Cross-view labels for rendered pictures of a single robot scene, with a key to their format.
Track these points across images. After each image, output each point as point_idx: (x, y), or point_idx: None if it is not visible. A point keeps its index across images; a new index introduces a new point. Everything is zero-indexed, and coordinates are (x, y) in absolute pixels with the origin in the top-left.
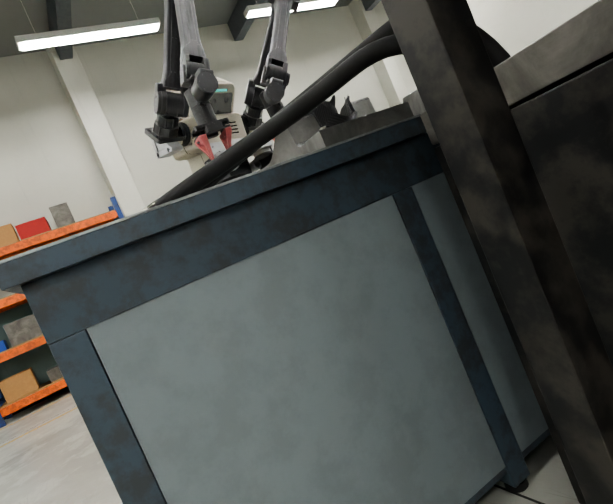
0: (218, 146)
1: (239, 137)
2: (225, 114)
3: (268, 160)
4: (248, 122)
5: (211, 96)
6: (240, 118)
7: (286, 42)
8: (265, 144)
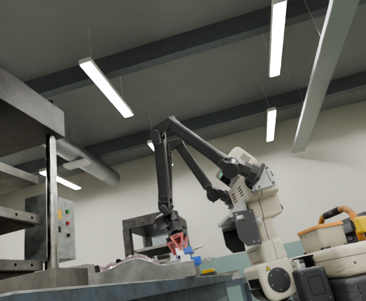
0: (233, 211)
1: (245, 197)
2: (236, 182)
3: (243, 224)
4: (246, 181)
5: (160, 230)
6: (241, 181)
7: (157, 183)
8: (226, 218)
